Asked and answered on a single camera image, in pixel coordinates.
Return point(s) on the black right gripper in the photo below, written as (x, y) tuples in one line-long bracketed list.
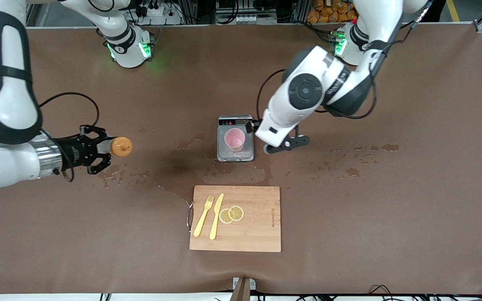
[(73, 151)]

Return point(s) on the orange snack bags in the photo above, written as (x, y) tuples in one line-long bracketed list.
[(329, 12)]

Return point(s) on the silver digital kitchen scale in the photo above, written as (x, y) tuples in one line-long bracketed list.
[(249, 155)]

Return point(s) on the metal table edge bracket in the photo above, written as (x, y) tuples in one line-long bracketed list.
[(243, 288)]

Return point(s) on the white power strip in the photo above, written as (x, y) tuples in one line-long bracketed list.
[(157, 12)]

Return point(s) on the wooden cutting board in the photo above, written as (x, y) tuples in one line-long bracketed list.
[(257, 225)]

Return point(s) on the lemon slice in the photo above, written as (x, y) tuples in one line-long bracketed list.
[(225, 216), (237, 213)]

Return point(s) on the sauce bottle with orange cap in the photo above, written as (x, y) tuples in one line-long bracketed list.
[(120, 146)]

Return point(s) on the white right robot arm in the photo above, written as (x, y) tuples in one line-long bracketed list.
[(6, 100)]

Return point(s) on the pink plastic cup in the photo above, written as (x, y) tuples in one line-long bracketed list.
[(235, 140)]

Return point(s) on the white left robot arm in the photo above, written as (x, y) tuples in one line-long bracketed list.
[(303, 90)]

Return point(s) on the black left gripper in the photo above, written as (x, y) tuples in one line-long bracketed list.
[(249, 125)]

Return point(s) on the yellow plastic fork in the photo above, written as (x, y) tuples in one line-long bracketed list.
[(202, 219)]

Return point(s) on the yellow plastic knife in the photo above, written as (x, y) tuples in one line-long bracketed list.
[(215, 217)]

